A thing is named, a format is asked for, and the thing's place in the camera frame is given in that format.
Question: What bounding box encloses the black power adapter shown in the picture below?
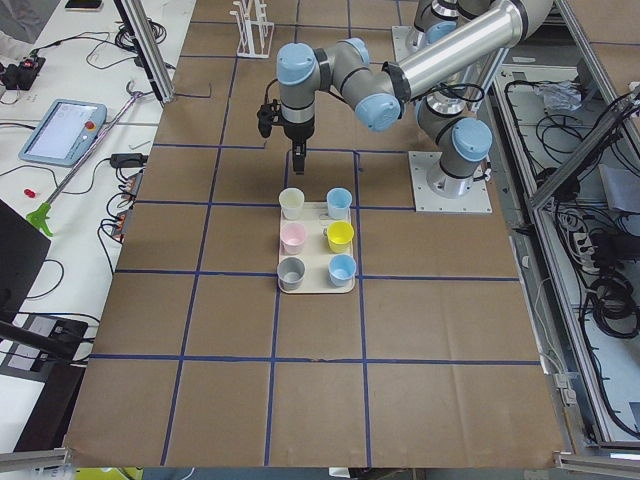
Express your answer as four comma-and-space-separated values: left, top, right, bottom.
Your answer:
109, 153, 148, 169

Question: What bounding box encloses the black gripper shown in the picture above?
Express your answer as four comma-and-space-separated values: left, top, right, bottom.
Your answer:
283, 119, 314, 175

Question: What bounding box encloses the beige plastic tray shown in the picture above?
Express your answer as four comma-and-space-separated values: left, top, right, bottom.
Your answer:
277, 202, 355, 294

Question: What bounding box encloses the black emergency stop box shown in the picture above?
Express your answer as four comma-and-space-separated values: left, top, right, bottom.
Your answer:
1, 55, 46, 91

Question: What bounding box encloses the white wire cup rack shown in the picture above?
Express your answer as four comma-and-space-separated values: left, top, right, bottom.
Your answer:
229, 0, 275, 59

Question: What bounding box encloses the smartphone on table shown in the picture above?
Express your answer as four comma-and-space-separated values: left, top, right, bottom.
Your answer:
64, 0, 103, 12

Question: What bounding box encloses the green handled reacher grabber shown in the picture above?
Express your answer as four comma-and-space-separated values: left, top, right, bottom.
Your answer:
26, 81, 148, 237

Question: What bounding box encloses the white power strip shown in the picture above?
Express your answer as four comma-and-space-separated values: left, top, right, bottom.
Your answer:
571, 231, 598, 275

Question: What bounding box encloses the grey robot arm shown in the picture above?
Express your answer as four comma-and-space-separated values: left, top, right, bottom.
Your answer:
411, 0, 491, 49
276, 1, 553, 175

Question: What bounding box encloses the light blue cup far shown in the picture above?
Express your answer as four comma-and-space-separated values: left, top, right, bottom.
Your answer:
326, 187, 352, 220

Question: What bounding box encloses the grey plastic cup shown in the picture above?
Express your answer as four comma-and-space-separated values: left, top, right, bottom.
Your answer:
277, 257, 306, 292

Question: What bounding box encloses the aluminium frame post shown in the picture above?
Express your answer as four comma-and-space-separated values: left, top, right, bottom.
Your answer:
114, 0, 175, 104

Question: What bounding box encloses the light blue cup near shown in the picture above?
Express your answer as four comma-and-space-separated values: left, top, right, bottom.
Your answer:
328, 254, 356, 287

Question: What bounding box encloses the black laptop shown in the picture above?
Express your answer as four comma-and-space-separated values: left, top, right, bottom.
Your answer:
0, 201, 50, 323

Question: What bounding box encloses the blue teach pendant tablet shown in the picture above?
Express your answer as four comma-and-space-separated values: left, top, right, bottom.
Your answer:
18, 99, 107, 167

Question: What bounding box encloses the light blue cup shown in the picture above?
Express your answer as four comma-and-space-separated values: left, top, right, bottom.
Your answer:
328, 254, 356, 287
326, 187, 352, 220

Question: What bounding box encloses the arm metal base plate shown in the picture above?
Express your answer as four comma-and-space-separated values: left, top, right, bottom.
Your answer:
408, 151, 493, 215
391, 26, 424, 62

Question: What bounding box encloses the cream white plastic cup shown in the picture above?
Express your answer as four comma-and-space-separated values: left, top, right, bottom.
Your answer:
278, 187, 305, 220

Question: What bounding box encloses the pink plastic cup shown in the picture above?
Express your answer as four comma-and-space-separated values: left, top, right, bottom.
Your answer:
280, 222, 307, 255

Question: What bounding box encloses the yellow plastic cup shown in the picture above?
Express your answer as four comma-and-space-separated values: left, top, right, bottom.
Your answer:
326, 221, 355, 253

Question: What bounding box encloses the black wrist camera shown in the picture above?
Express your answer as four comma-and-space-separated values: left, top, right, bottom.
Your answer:
257, 99, 281, 139

